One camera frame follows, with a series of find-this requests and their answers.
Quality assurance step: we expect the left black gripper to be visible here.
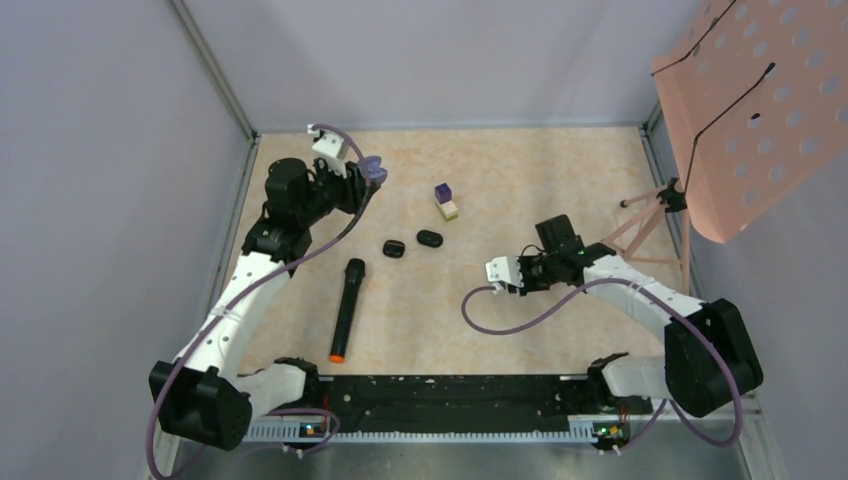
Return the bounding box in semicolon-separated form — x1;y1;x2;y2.
297;157;379;225

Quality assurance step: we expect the silver lilac oval case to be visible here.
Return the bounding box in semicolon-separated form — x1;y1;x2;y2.
358;155;388;186

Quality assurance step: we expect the small black earbud case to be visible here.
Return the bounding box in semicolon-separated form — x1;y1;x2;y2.
382;239;406;259

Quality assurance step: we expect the oval black charging case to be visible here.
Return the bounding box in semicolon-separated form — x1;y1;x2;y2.
416;229;444;248

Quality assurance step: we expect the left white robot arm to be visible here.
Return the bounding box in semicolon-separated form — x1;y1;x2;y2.
148;156;387;451

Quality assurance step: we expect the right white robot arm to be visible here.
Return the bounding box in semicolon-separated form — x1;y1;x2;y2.
488;215;764;418

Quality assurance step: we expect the black microphone orange end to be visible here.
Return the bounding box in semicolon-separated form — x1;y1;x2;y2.
329;258;366;364

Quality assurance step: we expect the purple white green brick stack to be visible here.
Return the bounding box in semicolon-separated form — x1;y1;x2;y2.
434;183;459;222

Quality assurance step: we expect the pink perforated music stand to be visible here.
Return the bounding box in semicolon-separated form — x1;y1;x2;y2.
599;0;848;293

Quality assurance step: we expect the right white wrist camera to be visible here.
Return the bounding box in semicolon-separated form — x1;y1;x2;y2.
484;256;524;292

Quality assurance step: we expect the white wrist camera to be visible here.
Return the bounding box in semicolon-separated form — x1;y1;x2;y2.
484;256;524;292
307;124;348;178

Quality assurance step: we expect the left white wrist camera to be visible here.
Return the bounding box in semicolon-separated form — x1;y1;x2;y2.
307;124;348;178

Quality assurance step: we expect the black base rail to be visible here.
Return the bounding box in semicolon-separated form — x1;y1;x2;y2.
273;375;654;441

